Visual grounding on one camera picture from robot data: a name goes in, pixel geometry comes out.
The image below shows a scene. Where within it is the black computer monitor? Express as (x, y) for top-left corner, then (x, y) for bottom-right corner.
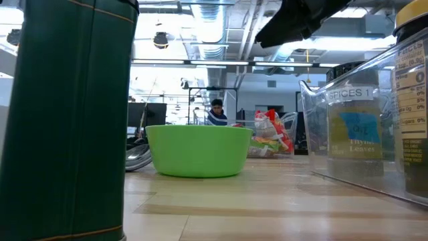
(126, 102), (168, 139)

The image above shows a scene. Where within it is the black ceiling dome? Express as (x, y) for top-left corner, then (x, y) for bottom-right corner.
(6, 28), (22, 47)
(152, 31), (169, 50)

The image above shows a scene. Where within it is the green plastic bowl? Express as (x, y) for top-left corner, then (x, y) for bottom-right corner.
(144, 124), (253, 179)

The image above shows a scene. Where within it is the pile of snack packets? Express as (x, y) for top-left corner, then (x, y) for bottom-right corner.
(251, 107), (295, 151)

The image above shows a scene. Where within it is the yellow lid seasoning jar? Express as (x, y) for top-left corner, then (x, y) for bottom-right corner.
(392, 0), (428, 199)

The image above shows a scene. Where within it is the yellow hanging cord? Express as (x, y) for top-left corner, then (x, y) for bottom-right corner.
(305, 49), (312, 84)

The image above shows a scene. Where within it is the black metal rack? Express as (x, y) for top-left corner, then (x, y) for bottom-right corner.
(187, 86), (239, 125)

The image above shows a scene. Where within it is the ceiling light strip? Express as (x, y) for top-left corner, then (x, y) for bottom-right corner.
(132, 59), (342, 69)

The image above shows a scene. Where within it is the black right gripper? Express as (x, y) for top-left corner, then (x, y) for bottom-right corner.
(253, 0), (354, 49)

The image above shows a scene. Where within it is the dark green tin box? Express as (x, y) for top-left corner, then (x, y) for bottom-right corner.
(0, 0), (140, 241)

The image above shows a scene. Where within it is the long clear plastic bin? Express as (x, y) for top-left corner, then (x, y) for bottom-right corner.
(298, 25), (428, 209)

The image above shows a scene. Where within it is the dark metal spoon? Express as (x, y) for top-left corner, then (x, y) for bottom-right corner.
(124, 138), (153, 173)

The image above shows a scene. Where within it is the black lid spice jar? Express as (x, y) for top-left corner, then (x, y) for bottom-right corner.
(326, 60), (386, 177)

